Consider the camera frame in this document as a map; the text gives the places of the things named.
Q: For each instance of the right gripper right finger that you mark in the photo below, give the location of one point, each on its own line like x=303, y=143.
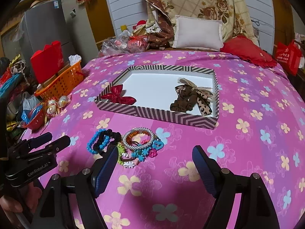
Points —
x=206, y=169

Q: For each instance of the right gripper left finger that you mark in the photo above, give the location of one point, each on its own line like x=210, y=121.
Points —
x=102, y=170

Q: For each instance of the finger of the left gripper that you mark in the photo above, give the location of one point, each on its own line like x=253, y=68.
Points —
x=57, y=145
x=34, y=143

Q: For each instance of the black scrunchie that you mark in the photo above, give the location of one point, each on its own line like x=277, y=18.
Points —
x=102, y=139

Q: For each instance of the silver braided bangle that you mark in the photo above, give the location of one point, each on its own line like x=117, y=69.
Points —
x=138, y=138

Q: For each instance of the left hand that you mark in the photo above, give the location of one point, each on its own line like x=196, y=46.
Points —
x=30, y=195

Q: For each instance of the red plastic bowl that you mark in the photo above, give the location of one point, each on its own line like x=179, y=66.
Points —
x=34, y=119

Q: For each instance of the wrapped toy egg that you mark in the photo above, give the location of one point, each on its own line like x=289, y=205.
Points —
x=63, y=101
x=52, y=110
x=52, y=102

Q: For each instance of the pink floral bedspread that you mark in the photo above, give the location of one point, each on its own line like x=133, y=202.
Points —
x=260, y=129

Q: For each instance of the orange plastic basket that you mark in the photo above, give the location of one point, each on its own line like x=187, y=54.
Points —
x=63, y=84

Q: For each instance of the red satin bow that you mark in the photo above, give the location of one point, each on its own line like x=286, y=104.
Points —
x=115, y=96

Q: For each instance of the brown leopard bow scrunchie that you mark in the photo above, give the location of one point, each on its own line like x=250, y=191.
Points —
x=189, y=95

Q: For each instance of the red gift bag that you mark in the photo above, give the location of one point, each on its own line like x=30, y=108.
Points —
x=47, y=62

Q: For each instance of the white tissue paper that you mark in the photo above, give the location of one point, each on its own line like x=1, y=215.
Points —
x=73, y=59

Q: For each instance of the striped hexagonal tray box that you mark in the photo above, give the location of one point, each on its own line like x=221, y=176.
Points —
x=153, y=87

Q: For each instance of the grey refrigerator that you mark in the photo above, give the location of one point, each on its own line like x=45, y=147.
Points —
x=43, y=24

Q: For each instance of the clear plastic bag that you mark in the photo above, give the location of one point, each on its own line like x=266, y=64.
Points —
x=126, y=42

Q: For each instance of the red cushion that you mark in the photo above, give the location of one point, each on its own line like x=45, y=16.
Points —
x=246, y=50

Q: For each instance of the red shopping bag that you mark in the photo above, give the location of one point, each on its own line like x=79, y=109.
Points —
x=290, y=57

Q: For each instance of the white pillow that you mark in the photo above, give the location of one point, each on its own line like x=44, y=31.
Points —
x=197, y=34

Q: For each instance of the floral beige quilt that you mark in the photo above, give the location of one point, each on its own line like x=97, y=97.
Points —
x=161, y=25

